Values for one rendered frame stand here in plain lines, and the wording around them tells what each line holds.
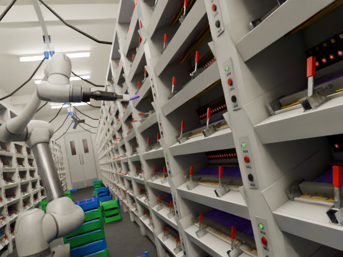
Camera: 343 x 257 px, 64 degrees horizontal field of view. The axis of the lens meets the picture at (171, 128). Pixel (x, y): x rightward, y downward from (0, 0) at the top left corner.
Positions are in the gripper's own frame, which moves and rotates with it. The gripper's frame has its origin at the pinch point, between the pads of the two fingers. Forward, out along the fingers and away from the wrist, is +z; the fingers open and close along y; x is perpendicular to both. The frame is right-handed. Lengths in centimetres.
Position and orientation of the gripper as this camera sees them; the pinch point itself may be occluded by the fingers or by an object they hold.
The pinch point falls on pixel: (122, 97)
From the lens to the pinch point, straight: 148.2
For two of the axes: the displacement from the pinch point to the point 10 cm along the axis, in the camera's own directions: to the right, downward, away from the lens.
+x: -0.1, 9.9, -1.4
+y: -2.8, 1.3, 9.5
